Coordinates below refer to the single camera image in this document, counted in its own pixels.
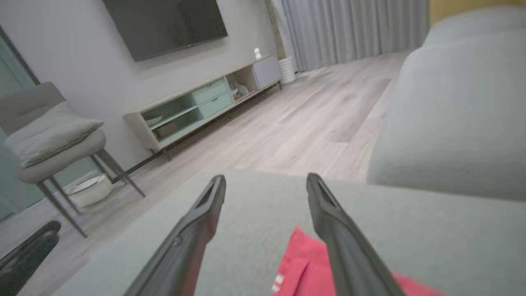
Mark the grey fabric ottoman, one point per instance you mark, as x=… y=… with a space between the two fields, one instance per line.
x=254 y=230

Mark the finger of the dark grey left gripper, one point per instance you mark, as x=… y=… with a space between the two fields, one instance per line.
x=24 y=255

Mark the small white figurine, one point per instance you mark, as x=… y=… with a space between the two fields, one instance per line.
x=257 y=54

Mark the yellow and grey sofa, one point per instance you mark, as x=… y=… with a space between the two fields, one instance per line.
x=452 y=115

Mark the red basketball jersey number 23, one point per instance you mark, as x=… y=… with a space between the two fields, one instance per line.
x=304 y=267

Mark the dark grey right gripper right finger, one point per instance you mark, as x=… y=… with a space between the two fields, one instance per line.
x=349 y=255

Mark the striped grey pillow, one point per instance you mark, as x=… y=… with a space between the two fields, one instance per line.
x=49 y=133

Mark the white round bowl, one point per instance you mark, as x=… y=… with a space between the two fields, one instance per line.
x=92 y=191

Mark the beige green TV cabinet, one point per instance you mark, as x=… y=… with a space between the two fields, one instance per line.
x=205 y=102

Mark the grey upholstered chair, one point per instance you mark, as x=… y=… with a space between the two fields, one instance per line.
x=61 y=156

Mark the grey pleated curtain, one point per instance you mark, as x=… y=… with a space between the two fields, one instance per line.
x=353 y=33

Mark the grey crumpled plush item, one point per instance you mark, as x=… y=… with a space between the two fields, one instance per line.
x=239 y=89

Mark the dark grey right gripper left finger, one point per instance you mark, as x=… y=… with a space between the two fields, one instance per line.
x=181 y=246

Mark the white ribbed vase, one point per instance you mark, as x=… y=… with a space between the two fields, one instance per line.
x=287 y=70

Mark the black flat-screen television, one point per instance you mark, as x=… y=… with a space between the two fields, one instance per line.
x=168 y=24

